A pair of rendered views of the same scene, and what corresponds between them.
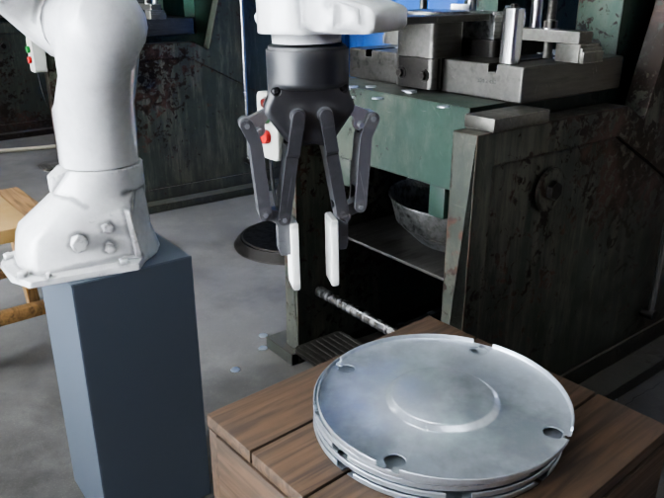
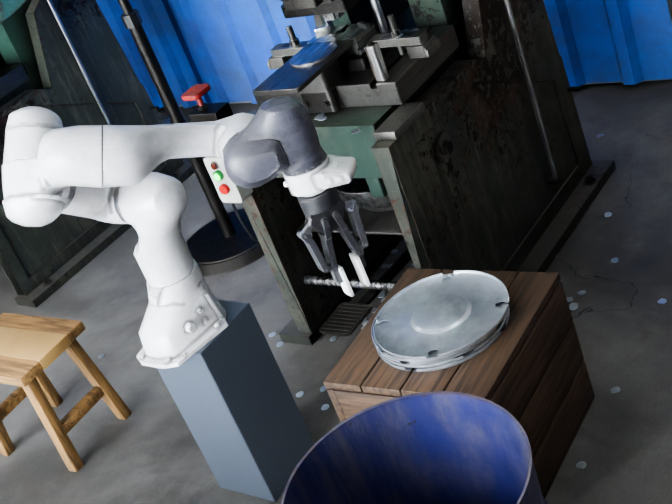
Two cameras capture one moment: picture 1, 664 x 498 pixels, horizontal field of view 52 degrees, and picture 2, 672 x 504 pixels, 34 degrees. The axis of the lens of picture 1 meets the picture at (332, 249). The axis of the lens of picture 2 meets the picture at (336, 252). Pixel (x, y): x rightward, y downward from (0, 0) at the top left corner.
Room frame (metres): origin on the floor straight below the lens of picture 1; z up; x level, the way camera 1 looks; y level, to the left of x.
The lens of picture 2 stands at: (-1.20, 0.28, 1.66)
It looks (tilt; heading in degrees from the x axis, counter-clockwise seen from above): 29 degrees down; 352
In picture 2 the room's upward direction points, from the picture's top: 22 degrees counter-clockwise
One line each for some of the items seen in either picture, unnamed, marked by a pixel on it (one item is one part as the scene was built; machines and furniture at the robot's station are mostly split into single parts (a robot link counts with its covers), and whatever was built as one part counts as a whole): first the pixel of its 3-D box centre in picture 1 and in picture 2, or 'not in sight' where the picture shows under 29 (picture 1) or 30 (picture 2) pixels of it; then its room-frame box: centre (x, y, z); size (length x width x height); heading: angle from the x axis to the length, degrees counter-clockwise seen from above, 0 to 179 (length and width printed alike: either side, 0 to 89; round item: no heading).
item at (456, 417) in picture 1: (442, 396); (440, 313); (0.67, -0.13, 0.39); 0.29 x 0.29 x 0.01
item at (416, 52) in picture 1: (415, 49); (312, 87); (1.30, -0.15, 0.72); 0.25 x 0.14 x 0.14; 128
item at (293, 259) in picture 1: (292, 252); (343, 280); (0.63, 0.04, 0.58); 0.03 x 0.01 x 0.07; 13
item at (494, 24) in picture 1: (478, 23); (342, 40); (1.40, -0.29, 0.76); 0.15 x 0.09 x 0.05; 38
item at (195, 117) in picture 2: not in sight; (221, 137); (1.51, 0.08, 0.62); 0.10 x 0.06 x 0.20; 38
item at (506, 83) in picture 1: (477, 66); (354, 68); (1.41, -0.29, 0.68); 0.45 x 0.30 x 0.06; 38
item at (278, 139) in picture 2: not in sight; (267, 143); (0.64, 0.07, 0.90); 0.18 x 0.10 x 0.13; 82
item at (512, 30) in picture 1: (512, 34); (376, 60); (1.19, -0.30, 0.75); 0.03 x 0.03 x 0.10; 38
